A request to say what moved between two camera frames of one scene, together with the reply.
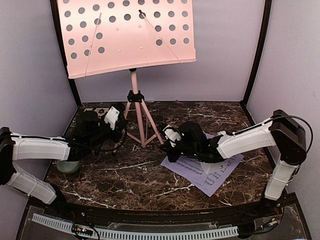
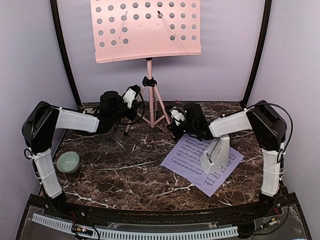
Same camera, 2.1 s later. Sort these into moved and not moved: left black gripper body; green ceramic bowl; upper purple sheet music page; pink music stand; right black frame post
Moved: pink music stand; left black gripper body
Not moved: right black frame post; upper purple sheet music page; green ceramic bowl
